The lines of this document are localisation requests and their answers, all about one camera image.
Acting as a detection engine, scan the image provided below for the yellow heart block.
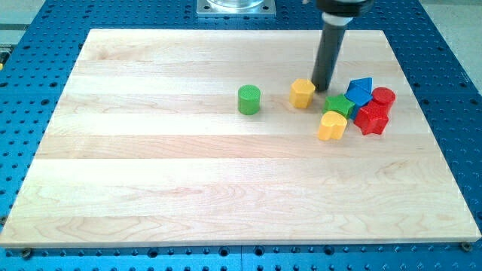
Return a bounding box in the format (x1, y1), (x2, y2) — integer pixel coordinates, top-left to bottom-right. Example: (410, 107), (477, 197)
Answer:
(317, 111), (348, 141)

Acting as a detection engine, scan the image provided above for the yellow hexagon block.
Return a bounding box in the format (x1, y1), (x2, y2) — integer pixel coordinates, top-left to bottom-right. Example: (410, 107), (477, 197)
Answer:
(289, 79), (316, 108)

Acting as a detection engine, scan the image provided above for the red star block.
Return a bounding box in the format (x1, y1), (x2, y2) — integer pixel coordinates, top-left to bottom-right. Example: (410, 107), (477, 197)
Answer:
(354, 102), (389, 135)

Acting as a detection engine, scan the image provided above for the green star block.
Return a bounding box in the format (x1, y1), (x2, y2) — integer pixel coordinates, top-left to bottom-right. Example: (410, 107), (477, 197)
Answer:
(322, 94), (355, 119)

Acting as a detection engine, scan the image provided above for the red cylinder block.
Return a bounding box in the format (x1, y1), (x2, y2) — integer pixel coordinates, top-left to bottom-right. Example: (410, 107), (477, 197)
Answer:
(371, 87), (396, 114)

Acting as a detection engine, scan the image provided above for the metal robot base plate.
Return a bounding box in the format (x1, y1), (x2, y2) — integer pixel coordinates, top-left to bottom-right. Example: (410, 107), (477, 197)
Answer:
(196, 0), (276, 17)

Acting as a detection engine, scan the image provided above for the blue cube block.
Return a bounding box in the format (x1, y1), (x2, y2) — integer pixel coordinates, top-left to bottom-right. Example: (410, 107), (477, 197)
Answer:
(345, 86), (372, 120)

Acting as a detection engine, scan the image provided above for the green cylinder block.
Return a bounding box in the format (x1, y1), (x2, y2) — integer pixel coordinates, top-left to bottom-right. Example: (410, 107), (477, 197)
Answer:
(237, 85), (261, 115)

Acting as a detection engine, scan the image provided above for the wooden board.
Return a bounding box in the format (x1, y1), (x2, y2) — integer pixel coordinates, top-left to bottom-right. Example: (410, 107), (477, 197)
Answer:
(1, 29), (480, 248)

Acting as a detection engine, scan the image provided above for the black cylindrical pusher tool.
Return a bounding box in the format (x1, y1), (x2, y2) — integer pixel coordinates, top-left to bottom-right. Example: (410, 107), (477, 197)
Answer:
(312, 12), (353, 92)

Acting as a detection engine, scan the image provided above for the black robot arm flange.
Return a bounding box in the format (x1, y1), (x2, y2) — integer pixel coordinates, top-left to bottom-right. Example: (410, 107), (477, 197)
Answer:
(316, 0), (375, 17)

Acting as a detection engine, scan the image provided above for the blue triangle block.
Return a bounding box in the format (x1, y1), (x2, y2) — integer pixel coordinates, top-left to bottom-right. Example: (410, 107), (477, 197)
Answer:
(347, 77), (373, 93)

